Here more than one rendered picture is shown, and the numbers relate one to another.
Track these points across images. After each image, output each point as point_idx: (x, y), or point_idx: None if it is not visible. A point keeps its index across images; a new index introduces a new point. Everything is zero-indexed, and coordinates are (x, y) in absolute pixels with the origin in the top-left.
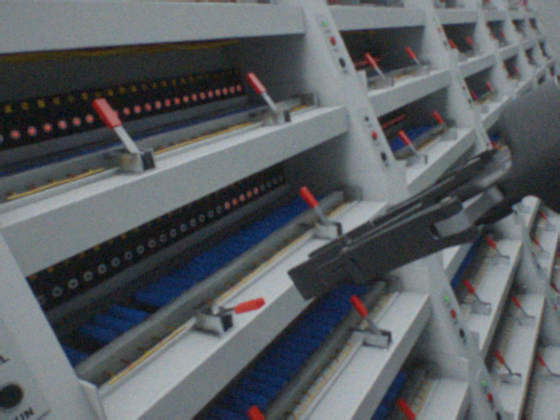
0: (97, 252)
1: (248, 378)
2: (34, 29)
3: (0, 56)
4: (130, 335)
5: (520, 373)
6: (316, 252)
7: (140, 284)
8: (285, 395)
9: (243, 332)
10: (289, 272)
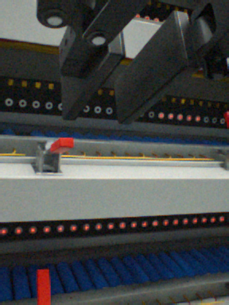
0: (24, 88)
1: (98, 263)
2: None
3: None
4: None
5: None
6: (121, 76)
7: (42, 128)
8: (106, 293)
9: (63, 183)
10: (62, 75)
